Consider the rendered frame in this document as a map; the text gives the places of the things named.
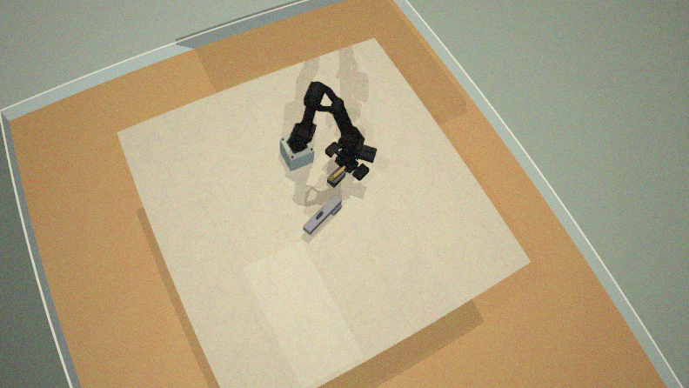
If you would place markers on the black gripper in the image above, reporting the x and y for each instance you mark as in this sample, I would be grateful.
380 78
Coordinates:
350 163

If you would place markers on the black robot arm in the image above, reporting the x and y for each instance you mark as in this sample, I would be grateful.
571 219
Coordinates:
351 140

